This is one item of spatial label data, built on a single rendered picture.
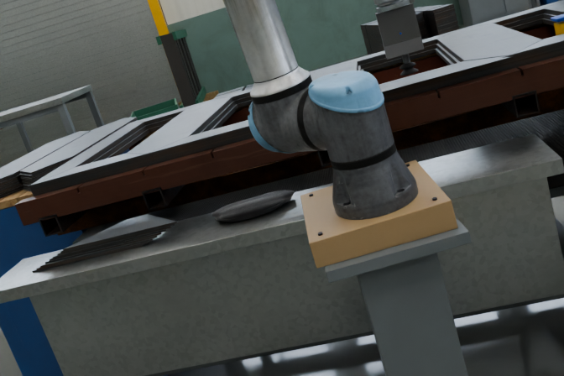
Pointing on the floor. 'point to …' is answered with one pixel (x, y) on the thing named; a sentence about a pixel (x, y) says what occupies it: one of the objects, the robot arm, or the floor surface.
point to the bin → (155, 109)
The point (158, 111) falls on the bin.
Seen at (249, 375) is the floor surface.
